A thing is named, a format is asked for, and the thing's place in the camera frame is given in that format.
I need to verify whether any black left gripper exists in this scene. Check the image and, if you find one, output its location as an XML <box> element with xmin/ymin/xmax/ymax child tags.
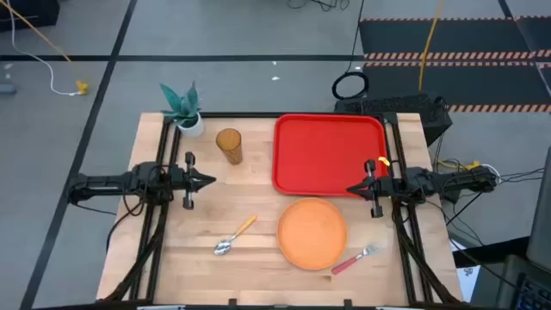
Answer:
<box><xmin>170</xmin><ymin>151</ymin><xmax>216</xmax><ymax>211</ymax></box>

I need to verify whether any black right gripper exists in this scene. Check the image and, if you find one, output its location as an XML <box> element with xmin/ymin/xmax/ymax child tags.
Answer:
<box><xmin>346</xmin><ymin>158</ymin><xmax>404</xmax><ymax>219</ymax></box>

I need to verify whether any amber faceted plastic cup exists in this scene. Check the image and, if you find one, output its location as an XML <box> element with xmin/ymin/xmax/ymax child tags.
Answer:
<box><xmin>215</xmin><ymin>127</ymin><xmax>244</xmax><ymax>165</ymax></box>

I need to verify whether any yellow-handled metal spoon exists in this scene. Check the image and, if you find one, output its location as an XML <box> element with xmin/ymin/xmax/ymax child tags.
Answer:
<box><xmin>214</xmin><ymin>214</ymin><xmax>258</xmax><ymax>257</ymax></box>

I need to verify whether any orange plate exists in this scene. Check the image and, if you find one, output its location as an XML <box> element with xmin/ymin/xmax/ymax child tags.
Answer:
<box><xmin>275</xmin><ymin>197</ymin><xmax>349</xmax><ymax>271</ymax></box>

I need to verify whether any red plastic tray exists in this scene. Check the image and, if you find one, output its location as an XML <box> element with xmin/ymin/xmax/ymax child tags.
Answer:
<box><xmin>271</xmin><ymin>113</ymin><xmax>391</xmax><ymax>198</ymax></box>

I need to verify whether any white plant pot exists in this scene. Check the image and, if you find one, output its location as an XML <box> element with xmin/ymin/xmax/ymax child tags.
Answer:
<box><xmin>176</xmin><ymin>112</ymin><xmax>206</xmax><ymax>138</ymax></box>

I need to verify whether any green artificial plant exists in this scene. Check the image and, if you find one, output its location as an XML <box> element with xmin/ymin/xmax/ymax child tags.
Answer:
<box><xmin>158</xmin><ymin>81</ymin><xmax>201</xmax><ymax>128</ymax></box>

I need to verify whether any black hazard-striped floor mat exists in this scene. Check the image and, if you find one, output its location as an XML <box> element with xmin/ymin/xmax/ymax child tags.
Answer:
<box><xmin>359</xmin><ymin>15</ymin><xmax>551</xmax><ymax>114</ymax></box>

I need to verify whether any dark keyboard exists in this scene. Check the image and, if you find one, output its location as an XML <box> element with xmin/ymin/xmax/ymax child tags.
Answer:
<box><xmin>494</xmin><ymin>253</ymin><xmax>551</xmax><ymax>310</ymax></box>

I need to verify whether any dark cabinet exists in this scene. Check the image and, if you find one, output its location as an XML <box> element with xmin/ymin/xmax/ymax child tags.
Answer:
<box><xmin>0</xmin><ymin>0</ymin><xmax>60</xmax><ymax>32</ymax></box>

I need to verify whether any black aluminium table frame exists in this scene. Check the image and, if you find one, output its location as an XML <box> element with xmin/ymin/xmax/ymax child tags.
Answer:
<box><xmin>102</xmin><ymin>111</ymin><xmax>464</xmax><ymax>310</ymax></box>

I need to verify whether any red-handled metal fork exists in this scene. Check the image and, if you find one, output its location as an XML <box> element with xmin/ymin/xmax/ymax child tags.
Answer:
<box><xmin>331</xmin><ymin>243</ymin><xmax>381</xmax><ymax>276</ymax></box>

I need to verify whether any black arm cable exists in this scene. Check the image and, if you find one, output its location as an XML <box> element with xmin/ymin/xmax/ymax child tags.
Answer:
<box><xmin>105</xmin><ymin>189</ymin><xmax>150</xmax><ymax>255</ymax></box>

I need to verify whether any coiled black cable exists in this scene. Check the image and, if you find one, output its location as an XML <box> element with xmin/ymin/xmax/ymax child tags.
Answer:
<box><xmin>331</xmin><ymin>71</ymin><xmax>370</xmax><ymax>101</ymax></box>

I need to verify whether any thin black floor cable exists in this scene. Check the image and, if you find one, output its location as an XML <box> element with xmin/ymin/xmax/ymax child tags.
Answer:
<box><xmin>344</xmin><ymin>0</ymin><xmax>366</xmax><ymax>74</ymax></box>

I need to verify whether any yellow floor cable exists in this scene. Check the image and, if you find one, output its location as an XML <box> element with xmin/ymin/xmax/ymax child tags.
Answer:
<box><xmin>418</xmin><ymin>0</ymin><xmax>447</xmax><ymax>94</ymax></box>
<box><xmin>0</xmin><ymin>0</ymin><xmax>90</xmax><ymax>96</ymax></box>

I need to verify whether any white floor cable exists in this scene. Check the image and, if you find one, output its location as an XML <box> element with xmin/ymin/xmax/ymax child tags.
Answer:
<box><xmin>3</xmin><ymin>0</ymin><xmax>81</xmax><ymax>96</ymax></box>

